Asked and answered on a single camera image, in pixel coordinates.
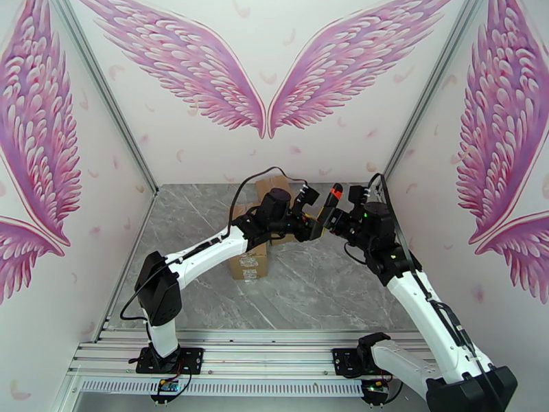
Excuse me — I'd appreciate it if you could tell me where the aluminium corner post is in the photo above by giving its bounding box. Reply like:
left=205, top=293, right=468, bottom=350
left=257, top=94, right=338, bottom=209
left=376, top=0, right=490, bottom=197
left=46, top=0, right=161, bottom=197

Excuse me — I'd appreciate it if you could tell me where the cardboard box with brown bear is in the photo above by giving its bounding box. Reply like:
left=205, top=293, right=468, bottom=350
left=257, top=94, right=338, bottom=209
left=228, top=203, right=298, bottom=281

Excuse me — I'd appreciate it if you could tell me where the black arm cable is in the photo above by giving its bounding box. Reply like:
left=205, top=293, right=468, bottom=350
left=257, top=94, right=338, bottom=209
left=119, top=165, right=308, bottom=323
left=368, top=172, right=503, bottom=412

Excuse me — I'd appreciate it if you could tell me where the aluminium rail frame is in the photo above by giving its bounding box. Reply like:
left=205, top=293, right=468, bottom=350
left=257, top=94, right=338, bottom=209
left=67, top=328, right=435, bottom=382

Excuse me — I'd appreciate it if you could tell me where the white perforated cable tray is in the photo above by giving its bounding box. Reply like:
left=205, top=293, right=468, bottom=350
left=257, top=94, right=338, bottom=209
left=79, top=379, right=366, bottom=398

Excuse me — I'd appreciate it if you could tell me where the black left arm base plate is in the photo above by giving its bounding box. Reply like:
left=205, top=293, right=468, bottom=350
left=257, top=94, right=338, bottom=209
left=136, top=347, right=203, bottom=375

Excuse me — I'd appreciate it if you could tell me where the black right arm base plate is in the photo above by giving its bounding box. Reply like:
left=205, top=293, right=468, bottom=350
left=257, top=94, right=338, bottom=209
left=332, top=347, right=378, bottom=378

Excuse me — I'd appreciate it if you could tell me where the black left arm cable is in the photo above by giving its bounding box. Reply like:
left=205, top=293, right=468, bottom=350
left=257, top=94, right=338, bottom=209
left=119, top=165, right=308, bottom=323

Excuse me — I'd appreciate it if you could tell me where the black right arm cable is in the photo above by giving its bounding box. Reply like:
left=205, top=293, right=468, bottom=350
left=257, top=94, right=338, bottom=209
left=368, top=172, right=503, bottom=412

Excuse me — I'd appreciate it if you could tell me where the orange black utility knife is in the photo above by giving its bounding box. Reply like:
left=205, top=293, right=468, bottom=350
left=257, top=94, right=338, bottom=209
left=325, top=182, right=344, bottom=210

